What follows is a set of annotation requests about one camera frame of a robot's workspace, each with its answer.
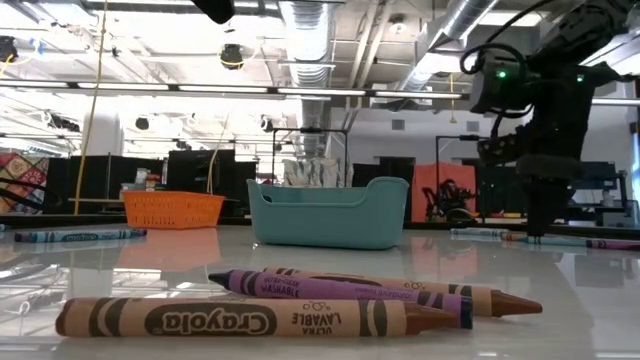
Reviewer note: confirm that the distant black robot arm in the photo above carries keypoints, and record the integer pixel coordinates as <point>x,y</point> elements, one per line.
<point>450,195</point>

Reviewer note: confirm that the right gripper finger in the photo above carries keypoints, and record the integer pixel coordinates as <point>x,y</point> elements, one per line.
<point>536,200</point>
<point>556,197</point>

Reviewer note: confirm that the white bottle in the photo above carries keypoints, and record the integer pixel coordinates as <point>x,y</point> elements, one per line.
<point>142,176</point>

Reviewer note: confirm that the black computer monitor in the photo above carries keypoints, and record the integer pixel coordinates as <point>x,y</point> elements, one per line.
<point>600,175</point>

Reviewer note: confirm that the square wall vent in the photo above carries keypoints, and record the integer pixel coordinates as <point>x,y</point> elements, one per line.
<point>472,126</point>
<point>397,124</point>

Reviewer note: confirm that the purple crayon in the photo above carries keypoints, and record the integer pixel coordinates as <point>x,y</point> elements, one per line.
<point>325,289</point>
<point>615,244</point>

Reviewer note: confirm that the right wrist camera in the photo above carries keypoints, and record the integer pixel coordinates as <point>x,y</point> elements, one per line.
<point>500,87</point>

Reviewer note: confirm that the white crumpled plastic cover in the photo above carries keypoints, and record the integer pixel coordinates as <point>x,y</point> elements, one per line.
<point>312,172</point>

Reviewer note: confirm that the orange partition panel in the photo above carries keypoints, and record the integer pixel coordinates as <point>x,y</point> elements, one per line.
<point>425,175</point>

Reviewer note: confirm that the round white ceiling sensor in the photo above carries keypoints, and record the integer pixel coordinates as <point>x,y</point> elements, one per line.
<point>397,26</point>

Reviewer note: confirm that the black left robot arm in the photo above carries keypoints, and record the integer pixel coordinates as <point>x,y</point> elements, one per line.
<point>215,10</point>

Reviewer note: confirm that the black ceiling device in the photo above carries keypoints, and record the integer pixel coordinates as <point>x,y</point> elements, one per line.
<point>7,48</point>

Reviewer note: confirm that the black round hanging device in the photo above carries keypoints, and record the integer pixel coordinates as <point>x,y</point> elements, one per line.
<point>231,56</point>

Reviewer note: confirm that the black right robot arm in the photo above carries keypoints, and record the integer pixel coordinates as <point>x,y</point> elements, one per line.
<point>595,35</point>

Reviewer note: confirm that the long white light bar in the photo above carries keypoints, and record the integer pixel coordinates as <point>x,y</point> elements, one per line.
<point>320,92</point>
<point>225,89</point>
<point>125,86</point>
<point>615,101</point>
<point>417,95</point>

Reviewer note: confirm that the colourful patterned quilt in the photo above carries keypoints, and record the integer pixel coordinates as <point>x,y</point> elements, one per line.
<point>25,167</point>

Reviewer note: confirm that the teal crayon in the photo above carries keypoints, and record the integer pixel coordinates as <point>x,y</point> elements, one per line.
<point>570,241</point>
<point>80,235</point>
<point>475,232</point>

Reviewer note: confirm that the orange plastic basket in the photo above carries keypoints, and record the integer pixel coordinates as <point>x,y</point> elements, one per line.
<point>170,212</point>

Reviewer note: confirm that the teal plastic bin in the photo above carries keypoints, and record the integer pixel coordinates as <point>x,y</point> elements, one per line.
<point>325,225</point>

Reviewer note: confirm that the black hanging spotlight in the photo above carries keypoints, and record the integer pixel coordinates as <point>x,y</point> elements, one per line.
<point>142,123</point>
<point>266,124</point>

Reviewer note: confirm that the gray equipment box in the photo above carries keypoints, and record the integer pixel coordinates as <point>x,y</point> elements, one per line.
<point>620,215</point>

